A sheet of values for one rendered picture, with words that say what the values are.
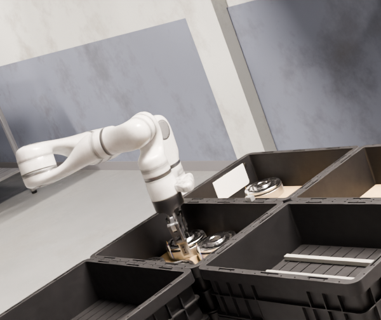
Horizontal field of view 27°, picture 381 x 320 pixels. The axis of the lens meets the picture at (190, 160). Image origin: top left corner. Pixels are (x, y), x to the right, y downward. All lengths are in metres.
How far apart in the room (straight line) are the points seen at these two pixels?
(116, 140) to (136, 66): 4.07
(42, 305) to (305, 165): 0.77
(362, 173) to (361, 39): 2.36
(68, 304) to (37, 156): 0.38
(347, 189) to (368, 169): 0.10
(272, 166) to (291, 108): 2.64
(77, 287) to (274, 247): 0.48
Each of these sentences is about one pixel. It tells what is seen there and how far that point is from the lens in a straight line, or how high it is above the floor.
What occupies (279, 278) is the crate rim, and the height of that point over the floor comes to 0.93.
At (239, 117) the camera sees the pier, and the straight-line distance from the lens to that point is 5.06.
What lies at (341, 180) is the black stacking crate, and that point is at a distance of 1.90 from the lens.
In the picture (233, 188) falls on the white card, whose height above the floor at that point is 0.87.
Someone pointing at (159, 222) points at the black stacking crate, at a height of 0.91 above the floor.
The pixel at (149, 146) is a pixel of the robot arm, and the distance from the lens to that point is 1.90.
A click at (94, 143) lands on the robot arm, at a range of 1.91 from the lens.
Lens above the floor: 1.52
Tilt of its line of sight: 14 degrees down
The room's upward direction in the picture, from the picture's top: 21 degrees counter-clockwise
